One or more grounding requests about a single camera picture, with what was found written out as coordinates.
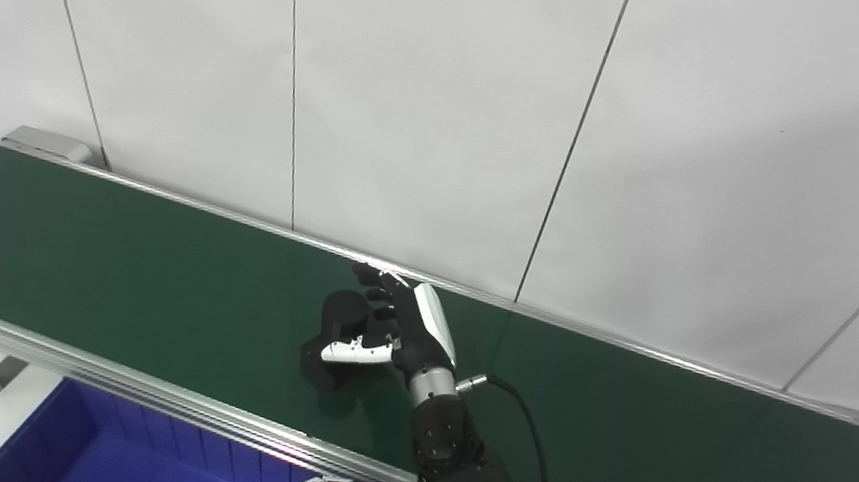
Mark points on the green conveyor belt aluminium frame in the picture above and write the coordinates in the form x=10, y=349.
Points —
x=142, y=278

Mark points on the black cylinder block part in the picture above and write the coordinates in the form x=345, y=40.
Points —
x=345, y=313

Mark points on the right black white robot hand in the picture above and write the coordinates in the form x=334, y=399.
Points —
x=418, y=331

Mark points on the blue plastic bin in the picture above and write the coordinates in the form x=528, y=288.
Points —
x=143, y=460

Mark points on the grey conveyor end cap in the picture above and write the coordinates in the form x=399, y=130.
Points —
x=48, y=141

